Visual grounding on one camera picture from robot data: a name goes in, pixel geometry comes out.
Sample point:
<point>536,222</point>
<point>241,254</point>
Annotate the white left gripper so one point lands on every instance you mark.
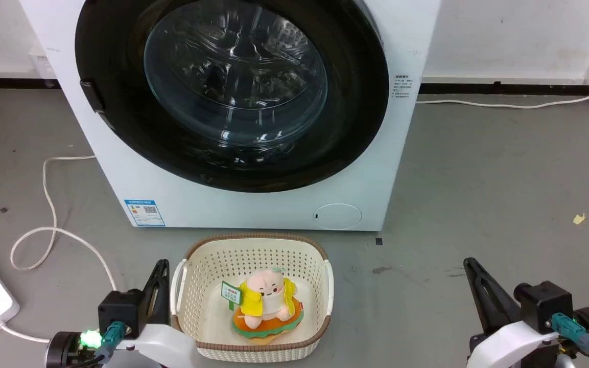
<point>164,345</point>

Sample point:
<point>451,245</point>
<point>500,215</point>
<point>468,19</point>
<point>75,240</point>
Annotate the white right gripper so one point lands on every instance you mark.
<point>509,345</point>

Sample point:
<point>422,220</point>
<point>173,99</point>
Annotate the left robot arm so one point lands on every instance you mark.
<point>62,350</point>

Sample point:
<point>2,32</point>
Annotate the white front-load washing machine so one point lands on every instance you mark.
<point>253,209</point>

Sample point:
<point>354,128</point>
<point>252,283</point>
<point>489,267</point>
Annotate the black round washing machine door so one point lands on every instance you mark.
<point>355,128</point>

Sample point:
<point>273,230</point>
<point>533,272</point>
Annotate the cream plastic laundry basket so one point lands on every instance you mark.
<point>207,286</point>

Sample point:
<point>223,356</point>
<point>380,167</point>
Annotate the blue energy label sticker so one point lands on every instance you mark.
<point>144,212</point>

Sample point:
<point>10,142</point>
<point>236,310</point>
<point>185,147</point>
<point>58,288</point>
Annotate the plush doll with yellow jacket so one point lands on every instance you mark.
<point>266,306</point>

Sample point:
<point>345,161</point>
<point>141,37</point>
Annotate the yellow paper scrap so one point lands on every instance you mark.
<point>579,219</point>

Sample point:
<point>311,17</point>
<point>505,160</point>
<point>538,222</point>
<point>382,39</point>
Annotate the round white filter cover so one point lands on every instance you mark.
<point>337,216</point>

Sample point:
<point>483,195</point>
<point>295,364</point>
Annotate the small printed text sticker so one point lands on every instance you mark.
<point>406,87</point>

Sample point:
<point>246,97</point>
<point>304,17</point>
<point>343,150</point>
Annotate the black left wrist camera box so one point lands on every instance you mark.
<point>120,312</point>

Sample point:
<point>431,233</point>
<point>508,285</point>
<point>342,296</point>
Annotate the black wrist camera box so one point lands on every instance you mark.
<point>542,304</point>
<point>120,312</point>

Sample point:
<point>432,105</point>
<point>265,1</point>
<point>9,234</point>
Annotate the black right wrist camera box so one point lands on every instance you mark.
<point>542,304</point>

